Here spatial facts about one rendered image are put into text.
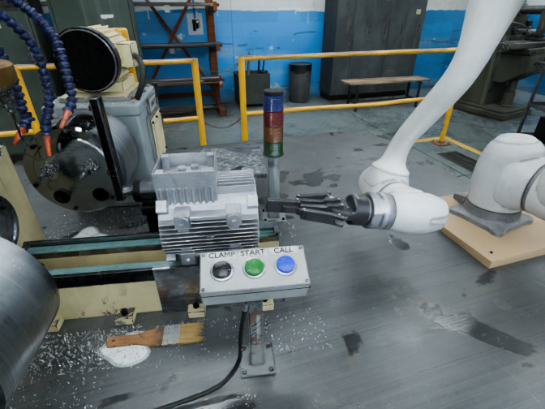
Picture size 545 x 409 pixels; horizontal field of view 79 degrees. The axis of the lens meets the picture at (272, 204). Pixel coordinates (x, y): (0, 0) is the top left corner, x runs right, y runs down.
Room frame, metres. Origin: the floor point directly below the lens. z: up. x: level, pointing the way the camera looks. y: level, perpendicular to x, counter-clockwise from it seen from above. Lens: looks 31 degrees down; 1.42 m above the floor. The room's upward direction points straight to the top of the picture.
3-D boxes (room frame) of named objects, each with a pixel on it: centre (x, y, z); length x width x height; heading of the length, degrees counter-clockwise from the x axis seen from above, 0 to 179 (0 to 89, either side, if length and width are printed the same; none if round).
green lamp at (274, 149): (0.95, 0.00, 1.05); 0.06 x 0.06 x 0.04
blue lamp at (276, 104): (0.95, 0.00, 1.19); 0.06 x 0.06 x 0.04
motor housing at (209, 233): (0.63, 0.14, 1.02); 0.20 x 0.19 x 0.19; 97
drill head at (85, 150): (0.92, 0.54, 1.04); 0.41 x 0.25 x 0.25; 7
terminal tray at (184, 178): (0.63, 0.18, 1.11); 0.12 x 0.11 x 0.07; 97
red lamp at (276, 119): (0.95, 0.00, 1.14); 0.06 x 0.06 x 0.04
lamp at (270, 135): (0.95, 0.00, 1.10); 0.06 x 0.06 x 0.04
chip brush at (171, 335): (0.47, 0.25, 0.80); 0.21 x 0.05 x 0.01; 98
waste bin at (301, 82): (5.89, -0.46, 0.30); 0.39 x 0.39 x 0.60
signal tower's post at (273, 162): (0.95, 0.00, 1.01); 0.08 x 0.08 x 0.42; 7
